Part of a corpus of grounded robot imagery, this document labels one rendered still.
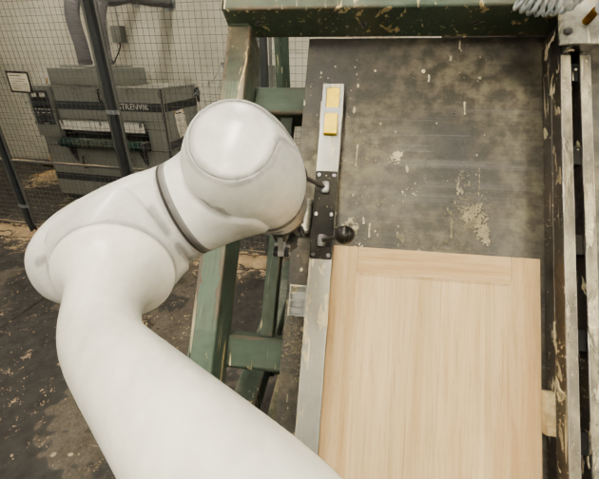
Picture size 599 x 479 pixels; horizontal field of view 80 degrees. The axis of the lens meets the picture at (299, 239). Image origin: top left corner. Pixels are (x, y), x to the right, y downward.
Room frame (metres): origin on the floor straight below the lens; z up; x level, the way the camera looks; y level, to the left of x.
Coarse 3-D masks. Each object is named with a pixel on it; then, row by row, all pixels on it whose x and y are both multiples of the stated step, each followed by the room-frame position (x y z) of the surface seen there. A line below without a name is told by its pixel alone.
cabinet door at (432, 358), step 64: (384, 256) 0.69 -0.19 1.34; (448, 256) 0.67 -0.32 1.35; (384, 320) 0.61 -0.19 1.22; (448, 320) 0.60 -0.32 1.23; (512, 320) 0.58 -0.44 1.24; (384, 384) 0.53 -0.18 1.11; (448, 384) 0.52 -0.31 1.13; (512, 384) 0.51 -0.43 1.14; (320, 448) 0.47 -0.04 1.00; (384, 448) 0.46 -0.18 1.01; (448, 448) 0.45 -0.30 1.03; (512, 448) 0.44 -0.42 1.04
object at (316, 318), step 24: (336, 144) 0.83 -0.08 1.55; (336, 168) 0.80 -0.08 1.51; (312, 264) 0.68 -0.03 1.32; (312, 288) 0.65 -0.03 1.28; (312, 312) 0.62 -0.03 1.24; (312, 336) 0.59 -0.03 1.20; (312, 360) 0.56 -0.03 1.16; (312, 384) 0.53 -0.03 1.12; (312, 408) 0.50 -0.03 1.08; (312, 432) 0.47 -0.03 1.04
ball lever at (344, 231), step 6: (342, 228) 0.61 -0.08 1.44; (348, 228) 0.61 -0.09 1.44; (336, 234) 0.61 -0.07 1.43; (342, 234) 0.60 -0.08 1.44; (348, 234) 0.60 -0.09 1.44; (354, 234) 0.61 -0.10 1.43; (318, 240) 0.69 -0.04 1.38; (324, 240) 0.67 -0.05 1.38; (330, 240) 0.66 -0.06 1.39; (342, 240) 0.60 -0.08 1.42; (348, 240) 0.60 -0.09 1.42; (324, 246) 0.69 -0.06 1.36
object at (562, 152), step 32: (576, 32) 0.84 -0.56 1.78; (544, 64) 0.91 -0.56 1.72; (576, 64) 0.84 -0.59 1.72; (544, 96) 0.87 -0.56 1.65; (576, 96) 0.81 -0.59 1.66; (544, 128) 0.83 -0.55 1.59; (576, 128) 0.77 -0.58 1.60; (544, 160) 0.79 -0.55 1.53; (576, 160) 0.72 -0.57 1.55; (544, 192) 0.75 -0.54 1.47; (576, 192) 0.70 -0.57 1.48; (576, 224) 0.66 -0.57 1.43; (576, 256) 0.63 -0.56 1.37; (576, 288) 0.59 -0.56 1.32; (576, 320) 0.53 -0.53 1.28; (576, 352) 0.50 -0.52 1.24; (576, 384) 0.47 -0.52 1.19; (576, 416) 0.44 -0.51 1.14; (576, 448) 0.40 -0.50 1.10
